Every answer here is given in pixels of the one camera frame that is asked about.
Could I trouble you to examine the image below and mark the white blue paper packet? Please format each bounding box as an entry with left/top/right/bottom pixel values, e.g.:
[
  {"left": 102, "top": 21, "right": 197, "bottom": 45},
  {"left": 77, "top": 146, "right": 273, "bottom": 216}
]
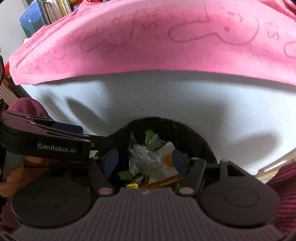
[{"left": 157, "top": 142, "right": 179, "bottom": 179}]

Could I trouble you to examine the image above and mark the clear plastic bag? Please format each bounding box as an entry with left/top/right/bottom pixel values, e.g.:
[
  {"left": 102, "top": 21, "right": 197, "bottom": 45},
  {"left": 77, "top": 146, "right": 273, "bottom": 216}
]
[{"left": 129, "top": 145, "right": 169, "bottom": 180}]

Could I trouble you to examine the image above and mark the orange peel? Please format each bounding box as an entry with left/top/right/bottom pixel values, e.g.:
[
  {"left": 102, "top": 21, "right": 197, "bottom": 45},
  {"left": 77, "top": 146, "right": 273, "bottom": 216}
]
[{"left": 163, "top": 153, "right": 174, "bottom": 167}]

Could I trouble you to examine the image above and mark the green white candy wrapper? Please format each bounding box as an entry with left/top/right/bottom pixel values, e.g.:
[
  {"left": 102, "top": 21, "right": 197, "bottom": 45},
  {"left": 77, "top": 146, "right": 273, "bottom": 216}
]
[{"left": 145, "top": 130, "right": 163, "bottom": 151}]

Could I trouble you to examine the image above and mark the row of books beside crate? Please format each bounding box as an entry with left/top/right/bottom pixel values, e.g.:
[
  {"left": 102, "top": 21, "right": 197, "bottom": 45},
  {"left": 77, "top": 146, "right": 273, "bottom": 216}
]
[{"left": 18, "top": 0, "right": 74, "bottom": 38}]

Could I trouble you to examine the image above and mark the person's left hand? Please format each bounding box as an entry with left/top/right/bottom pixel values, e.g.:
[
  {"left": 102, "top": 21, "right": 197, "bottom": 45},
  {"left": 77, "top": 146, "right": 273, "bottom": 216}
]
[{"left": 0, "top": 156, "right": 43, "bottom": 198}]

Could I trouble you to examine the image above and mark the black trash bin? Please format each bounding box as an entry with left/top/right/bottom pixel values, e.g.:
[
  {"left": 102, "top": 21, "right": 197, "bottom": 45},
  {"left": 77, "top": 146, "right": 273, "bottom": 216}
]
[{"left": 101, "top": 117, "right": 217, "bottom": 189}]

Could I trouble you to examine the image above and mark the maroon striped trouser leg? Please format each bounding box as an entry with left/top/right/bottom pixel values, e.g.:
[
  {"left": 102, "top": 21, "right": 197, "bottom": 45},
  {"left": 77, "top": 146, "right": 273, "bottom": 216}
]
[{"left": 1, "top": 97, "right": 55, "bottom": 233}]

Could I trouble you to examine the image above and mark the white table front panel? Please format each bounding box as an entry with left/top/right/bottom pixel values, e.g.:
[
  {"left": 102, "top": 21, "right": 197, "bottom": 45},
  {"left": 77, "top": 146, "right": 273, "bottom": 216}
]
[{"left": 23, "top": 71, "right": 295, "bottom": 174}]

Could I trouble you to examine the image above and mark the pink bunny pattern cloth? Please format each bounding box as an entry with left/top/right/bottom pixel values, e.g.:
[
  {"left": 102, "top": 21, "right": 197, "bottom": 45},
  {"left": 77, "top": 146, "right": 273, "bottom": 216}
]
[{"left": 9, "top": 1, "right": 295, "bottom": 85}]

